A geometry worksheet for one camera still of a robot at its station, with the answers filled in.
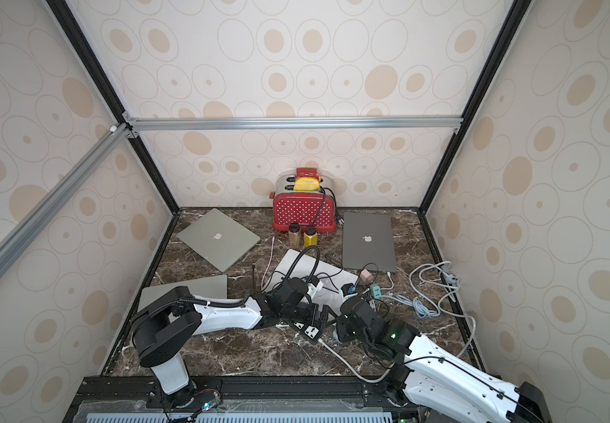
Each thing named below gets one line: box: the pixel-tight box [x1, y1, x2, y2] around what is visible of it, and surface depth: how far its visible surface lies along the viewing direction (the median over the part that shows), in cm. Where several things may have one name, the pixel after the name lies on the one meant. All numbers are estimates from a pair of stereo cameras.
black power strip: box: [289, 320, 323, 343], surface depth 85 cm
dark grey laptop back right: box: [342, 211, 397, 273], surface depth 112 cm
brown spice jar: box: [288, 222, 302, 250], surface depth 105 cm
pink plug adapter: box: [359, 268, 375, 283], surface depth 96 cm
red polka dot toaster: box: [269, 173, 338, 233], surface depth 105 cm
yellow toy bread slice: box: [293, 176, 320, 192], surface depth 105 cm
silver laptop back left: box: [176, 207, 261, 273], surface depth 112 cm
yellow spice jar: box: [303, 225, 319, 248], surface depth 102 cm
